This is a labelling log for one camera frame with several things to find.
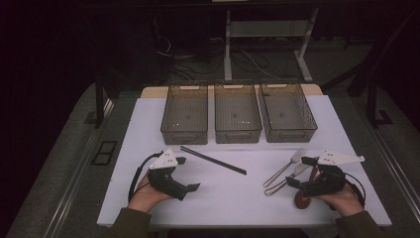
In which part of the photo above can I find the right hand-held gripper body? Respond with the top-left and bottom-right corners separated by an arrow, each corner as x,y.
299,150 -> 367,198

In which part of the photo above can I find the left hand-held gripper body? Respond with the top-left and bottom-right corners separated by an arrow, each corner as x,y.
147,148 -> 190,202

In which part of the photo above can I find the brown wooden spoon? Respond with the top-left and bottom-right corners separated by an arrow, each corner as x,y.
294,165 -> 321,210

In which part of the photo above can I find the clear brown plastic bin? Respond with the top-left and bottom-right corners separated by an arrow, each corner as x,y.
260,80 -> 319,144
159,81 -> 209,146
213,81 -> 263,145

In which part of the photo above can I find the person's left hand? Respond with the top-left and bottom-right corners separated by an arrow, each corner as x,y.
127,172 -> 173,214

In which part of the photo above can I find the person's right hand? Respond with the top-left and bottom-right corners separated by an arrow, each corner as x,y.
315,182 -> 366,218

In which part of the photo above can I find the black metal stand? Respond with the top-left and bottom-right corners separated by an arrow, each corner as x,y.
83,70 -> 114,130
366,74 -> 394,129

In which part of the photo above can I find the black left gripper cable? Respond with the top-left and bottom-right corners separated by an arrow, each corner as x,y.
127,151 -> 164,203

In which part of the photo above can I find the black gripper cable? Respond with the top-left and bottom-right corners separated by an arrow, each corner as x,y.
344,172 -> 368,209
127,151 -> 164,203

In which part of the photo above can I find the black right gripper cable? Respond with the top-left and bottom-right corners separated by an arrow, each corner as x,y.
344,172 -> 368,209

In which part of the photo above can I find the aluminium floor rail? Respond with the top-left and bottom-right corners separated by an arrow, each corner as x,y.
42,98 -> 116,238
361,111 -> 420,216

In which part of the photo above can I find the tangle of black floor cables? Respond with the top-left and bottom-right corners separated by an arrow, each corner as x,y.
164,36 -> 275,82

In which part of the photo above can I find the white floor cable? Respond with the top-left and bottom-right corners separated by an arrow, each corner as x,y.
240,49 -> 283,80

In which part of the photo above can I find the white metal desk frame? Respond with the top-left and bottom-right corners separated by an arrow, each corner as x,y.
223,7 -> 320,84

